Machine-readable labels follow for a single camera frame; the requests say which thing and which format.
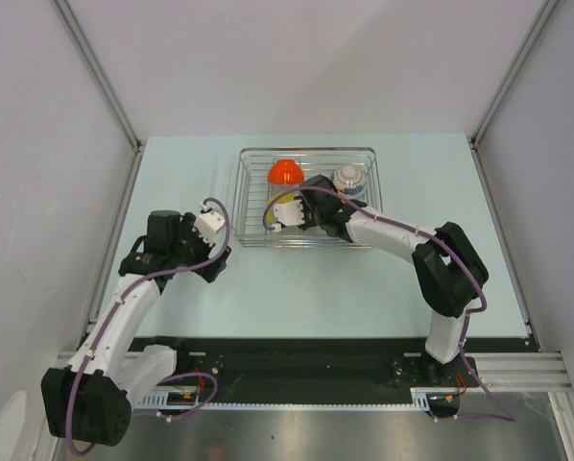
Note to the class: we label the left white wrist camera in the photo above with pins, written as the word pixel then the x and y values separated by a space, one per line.
pixel 210 222

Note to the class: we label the red-orange bowl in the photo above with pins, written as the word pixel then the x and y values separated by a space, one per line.
pixel 285 171

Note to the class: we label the yellow-green bowl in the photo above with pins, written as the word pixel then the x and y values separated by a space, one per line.
pixel 283 199

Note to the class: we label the blue white patterned bowl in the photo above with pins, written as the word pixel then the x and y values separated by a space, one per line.
pixel 350 180

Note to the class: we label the white cable duct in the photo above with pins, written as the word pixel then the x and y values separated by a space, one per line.
pixel 172 399

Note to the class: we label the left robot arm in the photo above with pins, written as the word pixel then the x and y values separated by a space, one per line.
pixel 92 397

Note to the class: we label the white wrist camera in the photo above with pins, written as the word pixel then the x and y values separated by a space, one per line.
pixel 288 214
pixel 210 222

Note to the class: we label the aluminium frame rail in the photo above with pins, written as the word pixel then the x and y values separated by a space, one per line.
pixel 517 370

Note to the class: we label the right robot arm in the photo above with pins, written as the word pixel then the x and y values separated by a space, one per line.
pixel 450 273

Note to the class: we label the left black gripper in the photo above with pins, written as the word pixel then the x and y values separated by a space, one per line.
pixel 209 271

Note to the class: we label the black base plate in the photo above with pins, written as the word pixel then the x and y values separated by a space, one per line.
pixel 339 346

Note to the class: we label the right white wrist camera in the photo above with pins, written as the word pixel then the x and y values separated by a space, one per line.
pixel 288 214

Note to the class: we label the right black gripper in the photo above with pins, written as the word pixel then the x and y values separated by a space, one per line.
pixel 308 222

